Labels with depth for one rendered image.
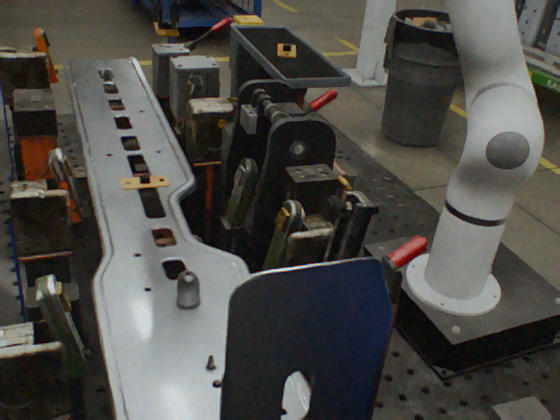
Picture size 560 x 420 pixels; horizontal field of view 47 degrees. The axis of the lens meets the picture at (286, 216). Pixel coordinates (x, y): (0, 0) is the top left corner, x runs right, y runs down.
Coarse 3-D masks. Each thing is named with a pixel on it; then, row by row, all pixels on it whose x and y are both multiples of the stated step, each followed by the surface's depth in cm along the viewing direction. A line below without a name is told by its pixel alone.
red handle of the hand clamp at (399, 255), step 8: (408, 240) 78; (416, 240) 77; (424, 240) 78; (400, 248) 78; (408, 248) 77; (416, 248) 77; (424, 248) 77; (392, 256) 77; (400, 256) 77; (408, 256) 77; (416, 256) 78; (400, 264) 77
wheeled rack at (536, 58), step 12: (528, 48) 492; (540, 48) 506; (528, 60) 467; (540, 60) 476; (552, 60) 460; (528, 72) 454; (540, 72) 451; (552, 72) 449; (540, 84) 448; (552, 84) 440
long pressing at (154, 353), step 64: (64, 64) 162; (128, 64) 166; (128, 192) 110; (192, 192) 114; (128, 256) 94; (192, 256) 95; (128, 320) 82; (192, 320) 83; (128, 384) 73; (192, 384) 74
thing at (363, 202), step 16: (352, 192) 72; (336, 208) 69; (352, 208) 71; (368, 208) 70; (336, 224) 73; (352, 224) 70; (368, 224) 71; (336, 240) 74; (352, 240) 71; (336, 256) 75; (352, 256) 73
